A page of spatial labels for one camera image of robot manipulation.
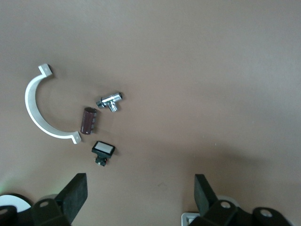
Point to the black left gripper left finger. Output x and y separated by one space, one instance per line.
75 195

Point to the white curved pipe clamp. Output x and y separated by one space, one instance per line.
29 103

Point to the black rectangular white-faced switch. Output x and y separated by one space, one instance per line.
103 148

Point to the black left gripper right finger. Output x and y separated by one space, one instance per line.
204 197

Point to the chrome valve fitting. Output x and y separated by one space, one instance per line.
110 100

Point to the dark brown terminal block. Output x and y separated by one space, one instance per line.
88 121

